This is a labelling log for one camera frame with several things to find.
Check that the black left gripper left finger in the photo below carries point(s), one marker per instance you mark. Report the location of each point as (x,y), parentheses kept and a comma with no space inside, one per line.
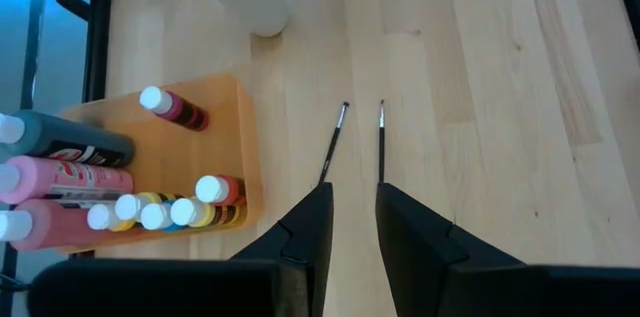
(310,232)

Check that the small brown paint bottle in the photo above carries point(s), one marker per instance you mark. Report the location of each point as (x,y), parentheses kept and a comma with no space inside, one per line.
(215,189)

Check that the large pink paint bottle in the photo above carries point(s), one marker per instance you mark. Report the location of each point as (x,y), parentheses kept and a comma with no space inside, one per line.
(75,179)

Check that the large coral paint bottle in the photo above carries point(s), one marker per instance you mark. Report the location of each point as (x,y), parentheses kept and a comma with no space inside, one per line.
(50,227)

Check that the small lime paint bottle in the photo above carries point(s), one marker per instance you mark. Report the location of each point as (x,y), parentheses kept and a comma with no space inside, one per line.
(190,212)

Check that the thin black paintbrush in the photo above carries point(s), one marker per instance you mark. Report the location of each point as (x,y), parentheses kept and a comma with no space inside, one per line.
(332,142)
(381,152)

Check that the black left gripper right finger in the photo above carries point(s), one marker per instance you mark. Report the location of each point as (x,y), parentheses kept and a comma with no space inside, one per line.
(415,247)

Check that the small golden yellow paint bottle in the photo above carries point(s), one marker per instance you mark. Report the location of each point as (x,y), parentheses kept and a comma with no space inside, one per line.
(102,217)

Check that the small blue paint bottle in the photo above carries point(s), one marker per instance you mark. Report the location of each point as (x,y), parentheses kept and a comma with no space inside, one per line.
(155,216)

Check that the large grey paint bottle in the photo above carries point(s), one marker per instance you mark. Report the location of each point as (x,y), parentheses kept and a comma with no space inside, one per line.
(60,137)

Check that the small magenta paint bottle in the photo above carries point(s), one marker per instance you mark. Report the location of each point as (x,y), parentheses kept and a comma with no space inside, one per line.
(175,107)

